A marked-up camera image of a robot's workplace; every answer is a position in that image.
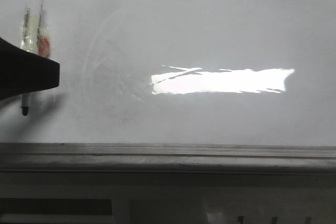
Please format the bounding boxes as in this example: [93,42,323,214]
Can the grey cabinet below whiteboard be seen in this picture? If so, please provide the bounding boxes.
[1,172,335,223]

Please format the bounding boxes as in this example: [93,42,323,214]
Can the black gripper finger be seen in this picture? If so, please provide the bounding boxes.
[1,39,60,100]

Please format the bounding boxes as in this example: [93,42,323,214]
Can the grey aluminium whiteboard frame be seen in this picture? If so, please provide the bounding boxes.
[1,143,335,174]

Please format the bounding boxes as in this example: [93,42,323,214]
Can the white whiteboard surface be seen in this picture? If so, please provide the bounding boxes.
[1,0,335,146]

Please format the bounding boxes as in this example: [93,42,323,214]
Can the white black whiteboard marker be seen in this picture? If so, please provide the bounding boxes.
[18,0,52,116]

